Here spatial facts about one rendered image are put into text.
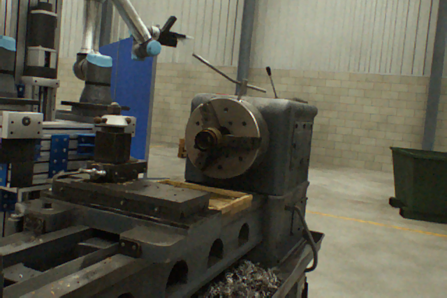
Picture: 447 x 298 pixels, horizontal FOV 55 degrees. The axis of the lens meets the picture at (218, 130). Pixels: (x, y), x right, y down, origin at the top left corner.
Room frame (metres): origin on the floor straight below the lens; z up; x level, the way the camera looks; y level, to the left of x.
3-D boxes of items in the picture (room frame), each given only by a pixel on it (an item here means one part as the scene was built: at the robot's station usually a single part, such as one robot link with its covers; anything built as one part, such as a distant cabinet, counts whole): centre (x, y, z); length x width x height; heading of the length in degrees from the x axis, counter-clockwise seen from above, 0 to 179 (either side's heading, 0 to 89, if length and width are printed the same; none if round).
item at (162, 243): (1.09, 0.24, 0.90); 0.47 x 0.30 x 0.06; 66
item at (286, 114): (2.05, -0.18, 1.06); 0.59 x 0.48 x 0.39; 156
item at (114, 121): (1.16, 0.29, 1.13); 0.08 x 0.08 x 0.03
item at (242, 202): (1.42, 0.09, 0.89); 0.36 x 0.30 x 0.04; 66
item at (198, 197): (1.14, 0.23, 0.95); 0.43 x 0.17 x 0.05; 66
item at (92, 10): (2.11, 0.67, 1.54); 0.15 x 0.12 x 0.55; 38
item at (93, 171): (1.19, 0.28, 0.99); 0.20 x 0.10 x 0.05; 156
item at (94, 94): (2.01, 0.59, 1.21); 0.15 x 0.15 x 0.10
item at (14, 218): (1.04, 0.48, 0.84); 0.04 x 0.04 x 0.10; 66
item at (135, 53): (2.26, 0.45, 1.46); 0.11 x 0.08 x 0.11; 38
